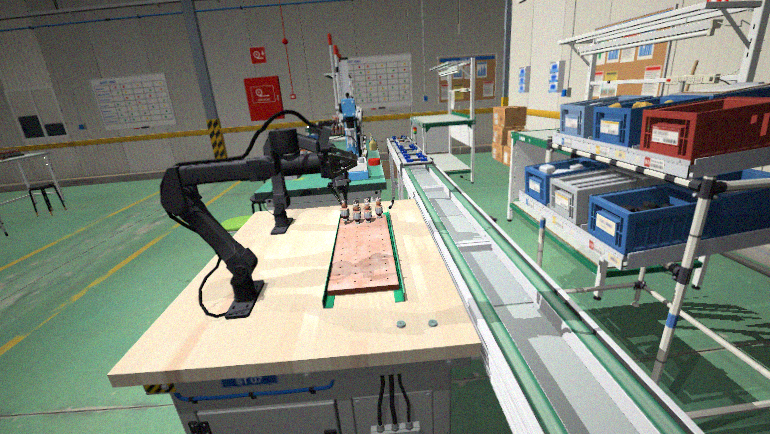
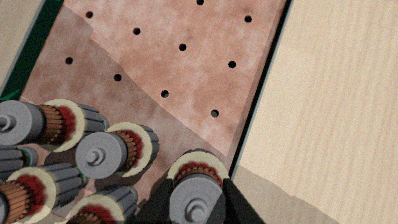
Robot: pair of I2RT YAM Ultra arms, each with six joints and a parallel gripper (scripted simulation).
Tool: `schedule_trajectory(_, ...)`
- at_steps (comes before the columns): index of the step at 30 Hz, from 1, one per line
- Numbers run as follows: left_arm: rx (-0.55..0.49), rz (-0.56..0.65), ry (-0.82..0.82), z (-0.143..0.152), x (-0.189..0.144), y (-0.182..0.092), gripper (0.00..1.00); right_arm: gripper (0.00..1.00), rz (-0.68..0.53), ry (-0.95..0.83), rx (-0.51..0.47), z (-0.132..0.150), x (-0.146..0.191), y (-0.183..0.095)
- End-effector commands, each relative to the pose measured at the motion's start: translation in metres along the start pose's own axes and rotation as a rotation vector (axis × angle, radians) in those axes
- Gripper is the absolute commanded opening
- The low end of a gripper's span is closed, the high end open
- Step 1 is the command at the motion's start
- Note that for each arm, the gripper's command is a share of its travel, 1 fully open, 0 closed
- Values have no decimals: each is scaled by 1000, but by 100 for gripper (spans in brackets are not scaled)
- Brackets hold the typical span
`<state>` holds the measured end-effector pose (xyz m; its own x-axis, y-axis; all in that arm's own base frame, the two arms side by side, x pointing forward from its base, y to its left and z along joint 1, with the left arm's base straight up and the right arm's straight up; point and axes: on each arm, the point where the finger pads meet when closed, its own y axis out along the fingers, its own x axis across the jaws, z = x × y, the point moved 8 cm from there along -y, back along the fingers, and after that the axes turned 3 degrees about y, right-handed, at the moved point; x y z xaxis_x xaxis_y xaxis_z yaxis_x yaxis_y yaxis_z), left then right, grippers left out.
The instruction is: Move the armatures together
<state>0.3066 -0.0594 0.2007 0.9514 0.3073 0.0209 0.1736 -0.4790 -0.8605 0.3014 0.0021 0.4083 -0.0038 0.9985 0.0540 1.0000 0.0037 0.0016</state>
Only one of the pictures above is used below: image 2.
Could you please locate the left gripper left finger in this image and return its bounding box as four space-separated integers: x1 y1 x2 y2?
128 178 173 224

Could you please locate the pink perforated board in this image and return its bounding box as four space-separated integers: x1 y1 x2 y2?
19 0 286 220

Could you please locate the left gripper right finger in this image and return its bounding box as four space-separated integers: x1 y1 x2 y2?
222 178 266 224

